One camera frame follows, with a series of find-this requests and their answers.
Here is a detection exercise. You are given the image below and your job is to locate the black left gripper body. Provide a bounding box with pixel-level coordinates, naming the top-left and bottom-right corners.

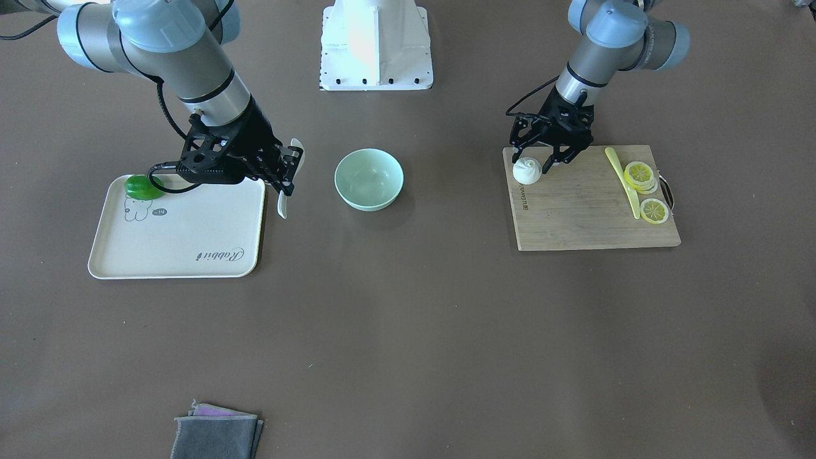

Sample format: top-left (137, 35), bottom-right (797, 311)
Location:
top-left (508, 86), bottom-right (594, 145)

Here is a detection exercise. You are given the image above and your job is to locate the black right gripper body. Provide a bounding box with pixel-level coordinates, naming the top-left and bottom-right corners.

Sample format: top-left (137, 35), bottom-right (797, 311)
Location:
top-left (176, 97), bottom-right (282, 185)

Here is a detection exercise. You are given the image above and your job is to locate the white ceramic spoon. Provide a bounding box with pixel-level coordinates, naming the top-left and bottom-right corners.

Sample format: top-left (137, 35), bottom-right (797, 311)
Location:
top-left (277, 138), bottom-right (304, 220)

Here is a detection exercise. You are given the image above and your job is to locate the white steamed bun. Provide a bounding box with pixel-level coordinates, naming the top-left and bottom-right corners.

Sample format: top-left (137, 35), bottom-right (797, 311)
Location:
top-left (512, 157), bottom-right (543, 186)

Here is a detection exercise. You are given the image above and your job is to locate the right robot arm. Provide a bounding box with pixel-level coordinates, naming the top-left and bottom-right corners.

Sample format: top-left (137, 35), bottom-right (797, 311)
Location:
top-left (2, 1), bottom-right (303, 198)

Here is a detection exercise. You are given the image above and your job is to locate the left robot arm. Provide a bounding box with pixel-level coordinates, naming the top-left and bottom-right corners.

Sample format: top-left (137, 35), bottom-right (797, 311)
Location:
top-left (507, 1), bottom-right (690, 173)

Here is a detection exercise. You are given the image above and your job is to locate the mint green bowl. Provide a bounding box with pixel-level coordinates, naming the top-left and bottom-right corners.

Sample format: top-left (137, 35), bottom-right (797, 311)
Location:
top-left (334, 148), bottom-right (404, 212)

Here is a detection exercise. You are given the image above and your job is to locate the yellow plastic knife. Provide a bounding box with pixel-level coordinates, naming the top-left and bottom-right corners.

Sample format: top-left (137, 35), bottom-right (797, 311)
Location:
top-left (604, 147), bottom-right (641, 220)

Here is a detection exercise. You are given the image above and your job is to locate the bamboo cutting board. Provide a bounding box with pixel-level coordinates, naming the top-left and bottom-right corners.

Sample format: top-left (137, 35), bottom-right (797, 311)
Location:
top-left (502, 146), bottom-right (681, 252)

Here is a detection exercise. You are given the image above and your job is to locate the cream rabbit tray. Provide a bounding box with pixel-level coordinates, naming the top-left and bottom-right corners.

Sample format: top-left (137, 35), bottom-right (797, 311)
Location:
top-left (87, 175), bottom-right (266, 279)

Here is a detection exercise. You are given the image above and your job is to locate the green toy pepper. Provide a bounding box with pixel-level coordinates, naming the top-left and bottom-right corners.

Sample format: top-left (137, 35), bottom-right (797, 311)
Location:
top-left (124, 175), bottom-right (165, 201)

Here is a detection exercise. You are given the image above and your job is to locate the grey folded cloth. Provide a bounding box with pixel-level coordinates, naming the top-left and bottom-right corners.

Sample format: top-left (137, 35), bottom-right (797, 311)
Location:
top-left (171, 401), bottom-right (265, 458)

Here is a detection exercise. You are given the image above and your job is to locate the metal cutting board handle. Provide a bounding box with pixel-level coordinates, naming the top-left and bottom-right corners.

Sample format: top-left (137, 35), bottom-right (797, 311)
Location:
top-left (659, 175), bottom-right (675, 210)

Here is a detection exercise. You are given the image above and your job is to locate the lemon slice near handle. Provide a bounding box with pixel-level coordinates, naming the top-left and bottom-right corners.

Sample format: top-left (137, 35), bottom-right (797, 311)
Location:
top-left (640, 198), bottom-right (671, 224)

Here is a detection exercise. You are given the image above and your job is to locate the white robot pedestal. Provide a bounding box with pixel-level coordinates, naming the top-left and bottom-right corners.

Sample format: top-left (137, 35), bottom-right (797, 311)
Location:
top-left (319, 1), bottom-right (434, 91)

